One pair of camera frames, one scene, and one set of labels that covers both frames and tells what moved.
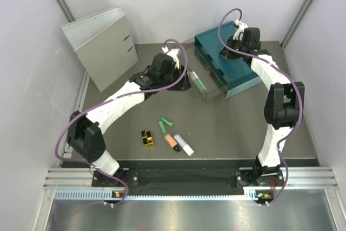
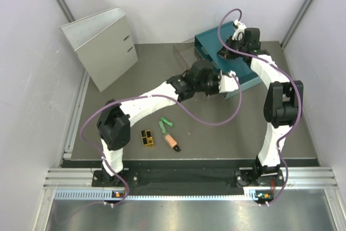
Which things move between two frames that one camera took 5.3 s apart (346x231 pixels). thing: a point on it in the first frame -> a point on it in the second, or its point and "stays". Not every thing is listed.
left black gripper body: [173, 74] -> [210, 86]
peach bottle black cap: [172, 143] stays
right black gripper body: [231, 53] stays
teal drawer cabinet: [235, 74] stays
